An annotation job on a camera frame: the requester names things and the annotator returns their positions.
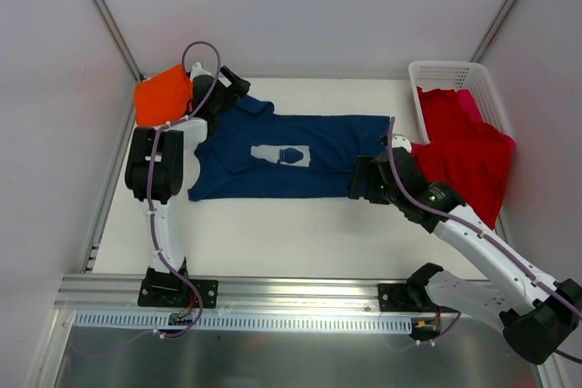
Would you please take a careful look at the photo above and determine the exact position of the navy blue printed t-shirt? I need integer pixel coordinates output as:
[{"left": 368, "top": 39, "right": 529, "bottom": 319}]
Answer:
[{"left": 188, "top": 96, "right": 389, "bottom": 202}]

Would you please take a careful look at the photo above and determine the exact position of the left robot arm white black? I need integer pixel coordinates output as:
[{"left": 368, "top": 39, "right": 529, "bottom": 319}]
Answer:
[{"left": 125, "top": 63, "right": 250, "bottom": 312}]

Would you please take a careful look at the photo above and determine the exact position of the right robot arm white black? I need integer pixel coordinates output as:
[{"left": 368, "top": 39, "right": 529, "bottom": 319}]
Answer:
[{"left": 348, "top": 147, "right": 581, "bottom": 365}]

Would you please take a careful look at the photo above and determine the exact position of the folded orange t-shirt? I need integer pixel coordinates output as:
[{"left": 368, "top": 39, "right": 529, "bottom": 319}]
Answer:
[{"left": 134, "top": 65, "right": 193, "bottom": 126}]

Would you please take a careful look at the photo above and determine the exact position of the red t-shirt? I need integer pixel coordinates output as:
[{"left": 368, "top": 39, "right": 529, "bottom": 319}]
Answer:
[{"left": 411, "top": 86, "right": 516, "bottom": 230}]

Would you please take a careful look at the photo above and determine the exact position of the white plastic basket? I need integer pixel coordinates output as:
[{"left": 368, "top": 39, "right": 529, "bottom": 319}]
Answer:
[{"left": 408, "top": 61, "right": 514, "bottom": 144}]

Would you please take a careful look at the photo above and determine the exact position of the pink t-shirt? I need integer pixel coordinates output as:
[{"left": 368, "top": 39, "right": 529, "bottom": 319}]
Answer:
[{"left": 408, "top": 90, "right": 517, "bottom": 153}]

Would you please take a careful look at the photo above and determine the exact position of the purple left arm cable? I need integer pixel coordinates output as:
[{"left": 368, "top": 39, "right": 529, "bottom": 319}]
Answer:
[{"left": 145, "top": 40, "right": 224, "bottom": 342}]

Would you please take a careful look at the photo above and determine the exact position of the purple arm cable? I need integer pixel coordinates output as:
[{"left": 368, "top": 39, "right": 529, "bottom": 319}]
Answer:
[
  {"left": 145, "top": 40, "right": 224, "bottom": 342},
  {"left": 384, "top": 115, "right": 582, "bottom": 366}
]

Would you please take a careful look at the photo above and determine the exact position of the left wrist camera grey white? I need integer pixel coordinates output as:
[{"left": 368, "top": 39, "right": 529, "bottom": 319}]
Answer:
[{"left": 188, "top": 62, "right": 212, "bottom": 82}]

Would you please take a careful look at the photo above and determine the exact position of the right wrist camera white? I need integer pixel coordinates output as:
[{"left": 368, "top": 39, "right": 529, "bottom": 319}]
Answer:
[{"left": 389, "top": 134, "right": 413, "bottom": 154}]

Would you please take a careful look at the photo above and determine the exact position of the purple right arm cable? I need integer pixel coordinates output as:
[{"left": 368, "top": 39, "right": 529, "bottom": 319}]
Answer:
[{"left": 384, "top": 115, "right": 582, "bottom": 366}]

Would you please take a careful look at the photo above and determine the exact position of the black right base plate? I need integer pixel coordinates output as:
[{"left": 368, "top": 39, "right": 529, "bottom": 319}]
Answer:
[{"left": 377, "top": 283, "right": 419, "bottom": 313}]

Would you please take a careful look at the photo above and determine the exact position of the aluminium mounting rail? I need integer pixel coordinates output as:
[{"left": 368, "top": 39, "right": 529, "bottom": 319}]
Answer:
[{"left": 54, "top": 274, "right": 406, "bottom": 314}]

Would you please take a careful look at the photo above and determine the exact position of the left aluminium frame post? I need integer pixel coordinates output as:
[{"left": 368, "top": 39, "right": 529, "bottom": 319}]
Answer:
[{"left": 90, "top": 0, "right": 145, "bottom": 82}]

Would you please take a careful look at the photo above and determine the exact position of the aluminium frame post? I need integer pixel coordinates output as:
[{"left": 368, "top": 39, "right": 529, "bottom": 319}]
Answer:
[
  {"left": 469, "top": 0, "right": 519, "bottom": 63},
  {"left": 90, "top": 0, "right": 145, "bottom": 82}
]

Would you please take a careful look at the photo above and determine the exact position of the white slotted cable duct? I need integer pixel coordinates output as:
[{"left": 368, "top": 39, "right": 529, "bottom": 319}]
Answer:
[{"left": 74, "top": 310, "right": 413, "bottom": 335}]

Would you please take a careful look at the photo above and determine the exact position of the right aluminium frame post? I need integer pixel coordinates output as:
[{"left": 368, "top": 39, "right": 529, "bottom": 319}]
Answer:
[{"left": 469, "top": 0, "right": 519, "bottom": 63}]

